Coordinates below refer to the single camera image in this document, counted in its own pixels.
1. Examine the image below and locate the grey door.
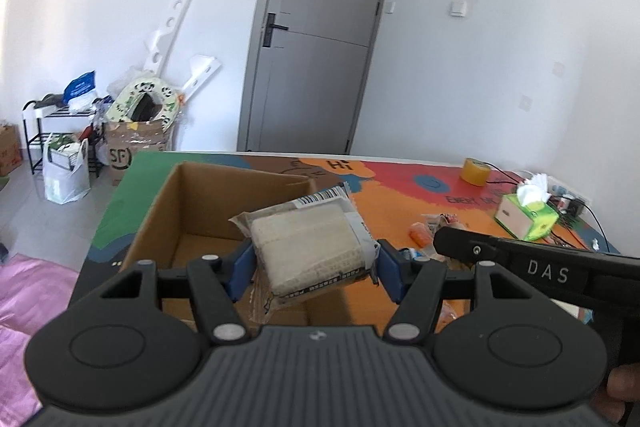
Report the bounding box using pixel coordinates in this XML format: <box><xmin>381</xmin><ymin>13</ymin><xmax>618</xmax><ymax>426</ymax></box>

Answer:
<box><xmin>237</xmin><ymin>0</ymin><xmax>399</xmax><ymax>154</ymax></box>

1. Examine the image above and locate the black shoe rack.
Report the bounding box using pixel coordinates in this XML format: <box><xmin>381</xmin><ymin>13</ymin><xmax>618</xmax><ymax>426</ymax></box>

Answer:
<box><xmin>22</xmin><ymin>99</ymin><xmax>107</xmax><ymax>180</ymax></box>

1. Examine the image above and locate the colourful printed table mat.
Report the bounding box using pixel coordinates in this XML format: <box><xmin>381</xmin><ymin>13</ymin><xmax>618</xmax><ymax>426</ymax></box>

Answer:
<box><xmin>75</xmin><ymin>151</ymin><xmax>622</xmax><ymax>334</ymax></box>

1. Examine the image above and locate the taped cardboard box with logo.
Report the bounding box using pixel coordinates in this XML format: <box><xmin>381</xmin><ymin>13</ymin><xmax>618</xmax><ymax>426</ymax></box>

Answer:
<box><xmin>103</xmin><ymin>119</ymin><xmax>169</xmax><ymax>187</ymax></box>

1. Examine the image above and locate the green tissue box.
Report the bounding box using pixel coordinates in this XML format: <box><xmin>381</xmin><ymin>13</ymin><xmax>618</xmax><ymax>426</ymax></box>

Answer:
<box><xmin>495</xmin><ymin>174</ymin><xmax>560</xmax><ymax>242</ymax></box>

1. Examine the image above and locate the black door handle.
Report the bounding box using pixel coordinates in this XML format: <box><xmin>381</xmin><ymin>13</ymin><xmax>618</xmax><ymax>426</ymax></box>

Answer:
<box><xmin>261</xmin><ymin>13</ymin><xmax>290</xmax><ymax>48</ymax></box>

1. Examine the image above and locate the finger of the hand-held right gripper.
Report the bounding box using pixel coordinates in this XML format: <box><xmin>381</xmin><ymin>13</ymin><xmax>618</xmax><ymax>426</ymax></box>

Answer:
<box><xmin>433</xmin><ymin>226</ymin><xmax>507</xmax><ymax>272</ymax></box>

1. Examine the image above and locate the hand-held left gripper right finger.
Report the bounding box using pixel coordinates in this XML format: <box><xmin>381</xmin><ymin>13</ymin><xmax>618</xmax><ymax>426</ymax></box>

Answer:
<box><xmin>376</xmin><ymin>239</ymin><xmax>552</xmax><ymax>344</ymax></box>

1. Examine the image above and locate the short white foam board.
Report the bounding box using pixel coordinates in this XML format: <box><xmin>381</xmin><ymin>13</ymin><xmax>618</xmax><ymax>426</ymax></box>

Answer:
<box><xmin>179</xmin><ymin>54</ymin><xmax>222</xmax><ymax>104</ymax></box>

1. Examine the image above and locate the blue and white bag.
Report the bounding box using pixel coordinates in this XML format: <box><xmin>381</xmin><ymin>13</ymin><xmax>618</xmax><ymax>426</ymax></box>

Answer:
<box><xmin>62</xmin><ymin>70</ymin><xmax>97</xmax><ymax>104</ymax></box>

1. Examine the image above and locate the white power strip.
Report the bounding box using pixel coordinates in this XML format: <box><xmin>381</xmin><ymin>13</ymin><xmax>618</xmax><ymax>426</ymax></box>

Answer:
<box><xmin>547</xmin><ymin>185</ymin><xmax>594</xmax><ymax>216</ymax></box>

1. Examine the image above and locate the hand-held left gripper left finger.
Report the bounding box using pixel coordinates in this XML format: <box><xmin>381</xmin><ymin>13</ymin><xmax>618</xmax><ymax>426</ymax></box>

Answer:
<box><xmin>89</xmin><ymin>239</ymin><xmax>257</xmax><ymax>344</ymax></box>

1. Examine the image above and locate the white plastic bag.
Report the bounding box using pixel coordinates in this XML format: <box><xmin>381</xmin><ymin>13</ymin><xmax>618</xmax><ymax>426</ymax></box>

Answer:
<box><xmin>42</xmin><ymin>133</ymin><xmax>92</xmax><ymax>206</ymax></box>

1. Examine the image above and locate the small brown cardboard box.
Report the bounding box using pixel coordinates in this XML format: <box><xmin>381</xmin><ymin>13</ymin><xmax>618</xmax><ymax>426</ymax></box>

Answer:
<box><xmin>0</xmin><ymin>122</ymin><xmax>24</xmax><ymax>177</ymax></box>

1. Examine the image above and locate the yellow tape roll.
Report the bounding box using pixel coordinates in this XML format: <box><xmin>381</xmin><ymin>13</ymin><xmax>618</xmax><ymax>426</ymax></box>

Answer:
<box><xmin>460</xmin><ymin>158</ymin><xmax>492</xmax><ymax>186</ymax></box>

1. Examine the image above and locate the orange snack packet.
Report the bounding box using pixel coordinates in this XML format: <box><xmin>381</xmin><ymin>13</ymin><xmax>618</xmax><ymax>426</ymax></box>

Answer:
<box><xmin>409</xmin><ymin>222</ymin><xmax>434</xmax><ymax>249</ymax></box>

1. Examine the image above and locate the person's right hand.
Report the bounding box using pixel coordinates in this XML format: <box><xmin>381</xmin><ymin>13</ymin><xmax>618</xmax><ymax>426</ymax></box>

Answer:
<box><xmin>593</xmin><ymin>364</ymin><xmax>640</xmax><ymax>426</ymax></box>

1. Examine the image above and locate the long white foam board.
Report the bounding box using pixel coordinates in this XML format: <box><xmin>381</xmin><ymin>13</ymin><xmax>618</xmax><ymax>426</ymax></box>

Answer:
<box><xmin>142</xmin><ymin>0</ymin><xmax>194</xmax><ymax>80</ymax></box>

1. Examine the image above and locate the pink blanket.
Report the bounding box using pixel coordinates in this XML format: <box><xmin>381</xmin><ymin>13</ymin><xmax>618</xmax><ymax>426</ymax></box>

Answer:
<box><xmin>0</xmin><ymin>254</ymin><xmax>82</xmax><ymax>424</ymax></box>

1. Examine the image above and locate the white cracker snack packet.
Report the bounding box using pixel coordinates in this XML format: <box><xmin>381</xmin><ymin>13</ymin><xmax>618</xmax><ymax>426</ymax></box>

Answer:
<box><xmin>229</xmin><ymin>184</ymin><xmax>382</xmax><ymax>326</ymax></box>

